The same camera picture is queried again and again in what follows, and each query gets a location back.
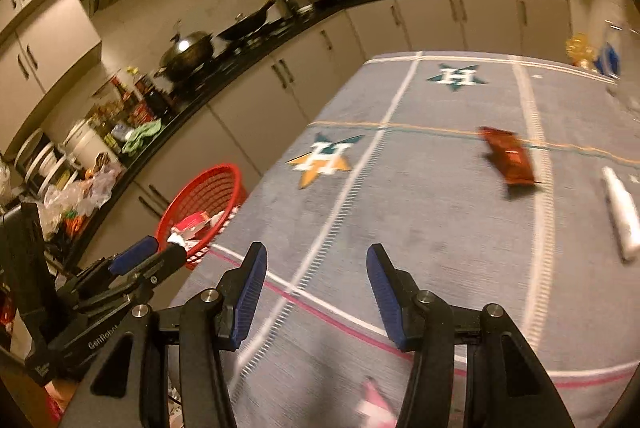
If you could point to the white rice cooker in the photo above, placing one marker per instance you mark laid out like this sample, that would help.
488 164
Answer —
87 141

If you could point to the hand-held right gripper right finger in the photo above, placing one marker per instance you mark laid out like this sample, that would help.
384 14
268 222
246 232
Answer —
387 303

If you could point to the wok with steel lid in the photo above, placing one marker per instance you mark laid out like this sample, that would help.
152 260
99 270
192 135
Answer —
186 53

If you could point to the yellow packet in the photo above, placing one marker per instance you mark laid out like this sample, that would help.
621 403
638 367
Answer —
580 51

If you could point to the green cloth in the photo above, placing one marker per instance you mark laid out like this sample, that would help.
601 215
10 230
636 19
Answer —
142 136

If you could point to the red plastic basket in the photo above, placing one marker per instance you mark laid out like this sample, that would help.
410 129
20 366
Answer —
210 188

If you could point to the pile of plastic bags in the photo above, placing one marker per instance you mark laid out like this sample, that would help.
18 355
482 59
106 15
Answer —
85 195

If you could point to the white plastic tube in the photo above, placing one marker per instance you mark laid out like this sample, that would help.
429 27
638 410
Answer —
622 218

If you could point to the black wok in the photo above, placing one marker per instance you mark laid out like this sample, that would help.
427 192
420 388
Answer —
247 26

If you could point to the white dish rack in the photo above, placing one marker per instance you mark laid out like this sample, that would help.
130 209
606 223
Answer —
42 156

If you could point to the blue packet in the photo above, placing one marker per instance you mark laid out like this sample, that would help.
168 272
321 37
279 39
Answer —
609 58

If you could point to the group of condiment bottles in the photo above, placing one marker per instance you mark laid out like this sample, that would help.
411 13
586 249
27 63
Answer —
135 101

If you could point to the black kitchen countertop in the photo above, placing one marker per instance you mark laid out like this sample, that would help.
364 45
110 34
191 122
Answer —
340 6

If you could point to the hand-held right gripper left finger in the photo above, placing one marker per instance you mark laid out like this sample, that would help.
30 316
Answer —
247 303

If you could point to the brown snack packet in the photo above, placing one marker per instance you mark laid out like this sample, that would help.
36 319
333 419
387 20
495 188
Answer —
510 156

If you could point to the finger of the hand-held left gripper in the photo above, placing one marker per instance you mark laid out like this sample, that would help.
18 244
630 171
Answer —
165 260
130 255

